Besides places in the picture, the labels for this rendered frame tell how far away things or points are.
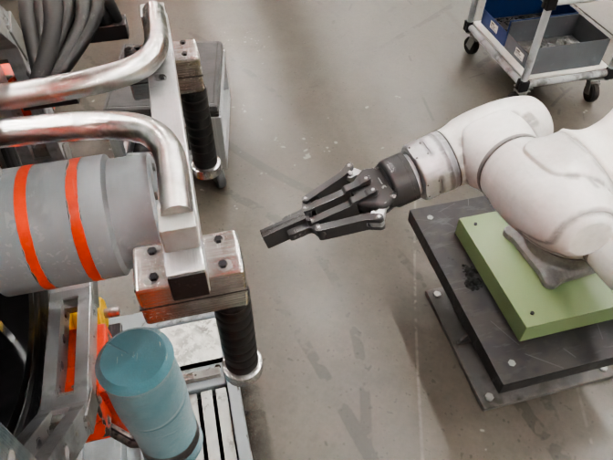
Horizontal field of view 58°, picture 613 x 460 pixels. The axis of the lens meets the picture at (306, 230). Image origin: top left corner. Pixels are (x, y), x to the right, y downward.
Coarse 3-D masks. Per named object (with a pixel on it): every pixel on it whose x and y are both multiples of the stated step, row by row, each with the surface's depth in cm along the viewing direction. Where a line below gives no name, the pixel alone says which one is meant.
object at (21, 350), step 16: (0, 160) 81; (0, 304) 81; (16, 304) 82; (32, 304) 83; (0, 320) 75; (16, 320) 81; (32, 320) 82; (0, 336) 75; (16, 336) 79; (32, 336) 80; (0, 352) 78; (16, 352) 78; (32, 352) 79; (0, 368) 76; (16, 368) 76; (0, 384) 74; (16, 384) 74; (0, 400) 72; (16, 400) 72; (0, 416) 69; (16, 416) 70
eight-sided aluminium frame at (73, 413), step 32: (0, 32) 64; (32, 160) 82; (64, 288) 84; (96, 288) 87; (64, 320) 83; (96, 320) 85; (64, 352) 80; (96, 352) 81; (64, 384) 77; (96, 384) 78; (64, 416) 67; (96, 416) 74; (0, 448) 45; (32, 448) 62; (64, 448) 60
